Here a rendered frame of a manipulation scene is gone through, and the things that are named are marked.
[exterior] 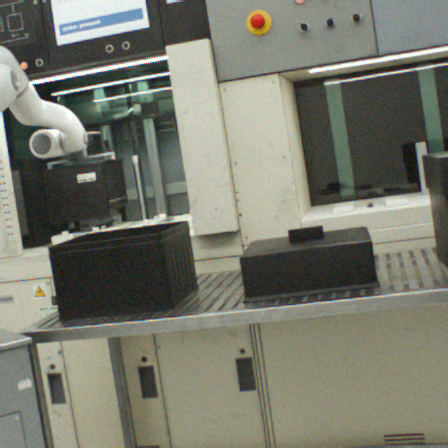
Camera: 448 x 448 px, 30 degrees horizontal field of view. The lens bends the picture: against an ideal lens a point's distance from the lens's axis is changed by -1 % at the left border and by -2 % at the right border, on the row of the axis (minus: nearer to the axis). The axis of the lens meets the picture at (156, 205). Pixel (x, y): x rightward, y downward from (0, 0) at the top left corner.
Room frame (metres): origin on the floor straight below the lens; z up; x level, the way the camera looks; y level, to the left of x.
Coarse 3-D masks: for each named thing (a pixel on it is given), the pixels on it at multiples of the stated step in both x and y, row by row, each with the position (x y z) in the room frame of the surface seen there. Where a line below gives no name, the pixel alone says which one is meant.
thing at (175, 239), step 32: (160, 224) 2.10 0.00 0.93; (64, 256) 1.88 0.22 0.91; (96, 256) 1.86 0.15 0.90; (128, 256) 1.84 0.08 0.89; (160, 256) 1.82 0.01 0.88; (192, 256) 2.06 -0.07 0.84; (64, 288) 1.88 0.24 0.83; (96, 288) 1.86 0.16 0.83; (128, 288) 1.84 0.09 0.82; (160, 288) 1.82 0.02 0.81; (192, 288) 2.01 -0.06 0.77
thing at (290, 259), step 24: (264, 240) 2.01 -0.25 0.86; (288, 240) 1.92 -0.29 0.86; (312, 240) 1.85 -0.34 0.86; (336, 240) 1.78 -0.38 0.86; (360, 240) 1.73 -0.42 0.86; (240, 264) 1.77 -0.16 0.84; (264, 264) 1.75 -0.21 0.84; (288, 264) 1.74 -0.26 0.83; (312, 264) 1.73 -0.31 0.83; (336, 264) 1.72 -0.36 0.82; (360, 264) 1.71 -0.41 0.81; (264, 288) 1.75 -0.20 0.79; (288, 288) 1.74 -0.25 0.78; (312, 288) 1.73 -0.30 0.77; (336, 288) 1.72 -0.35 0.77; (360, 288) 1.71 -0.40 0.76
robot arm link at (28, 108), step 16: (16, 96) 2.27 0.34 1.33; (32, 96) 2.31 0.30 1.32; (16, 112) 2.33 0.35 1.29; (32, 112) 2.34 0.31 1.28; (48, 112) 2.37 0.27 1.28; (64, 112) 2.40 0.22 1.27; (64, 128) 2.39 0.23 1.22; (80, 128) 2.44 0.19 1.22; (64, 144) 2.45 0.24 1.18; (80, 144) 2.45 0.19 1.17
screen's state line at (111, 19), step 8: (104, 16) 2.38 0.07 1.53; (112, 16) 2.37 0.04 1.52; (120, 16) 2.37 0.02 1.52; (128, 16) 2.36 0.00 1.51; (136, 16) 2.36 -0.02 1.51; (64, 24) 2.41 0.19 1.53; (72, 24) 2.41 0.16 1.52; (80, 24) 2.40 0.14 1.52; (88, 24) 2.39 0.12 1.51; (96, 24) 2.39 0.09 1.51; (104, 24) 2.38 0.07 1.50; (112, 24) 2.38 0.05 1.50; (64, 32) 2.41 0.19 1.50; (72, 32) 2.41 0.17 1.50
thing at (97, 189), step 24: (48, 168) 2.76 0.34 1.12; (72, 168) 2.64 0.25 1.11; (96, 168) 2.62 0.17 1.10; (120, 168) 2.78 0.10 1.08; (48, 192) 2.66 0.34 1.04; (72, 192) 2.64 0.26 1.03; (96, 192) 2.62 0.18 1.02; (120, 192) 2.74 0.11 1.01; (72, 216) 2.64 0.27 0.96; (96, 216) 2.62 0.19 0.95
